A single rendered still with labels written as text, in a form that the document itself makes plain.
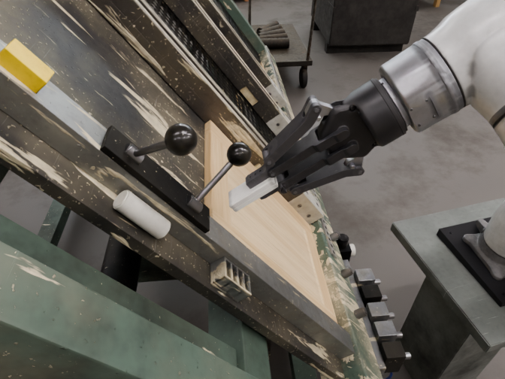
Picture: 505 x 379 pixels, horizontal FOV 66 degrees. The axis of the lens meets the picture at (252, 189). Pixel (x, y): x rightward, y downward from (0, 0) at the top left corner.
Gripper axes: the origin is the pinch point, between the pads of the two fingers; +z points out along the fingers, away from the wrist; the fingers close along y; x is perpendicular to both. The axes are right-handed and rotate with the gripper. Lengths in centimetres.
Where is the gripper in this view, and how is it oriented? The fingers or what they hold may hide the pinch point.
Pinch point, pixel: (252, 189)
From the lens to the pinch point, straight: 51.6
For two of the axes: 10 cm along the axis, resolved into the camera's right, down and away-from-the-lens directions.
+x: -0.9, -6.5, 7.6
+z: -8.1, 4.9, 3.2
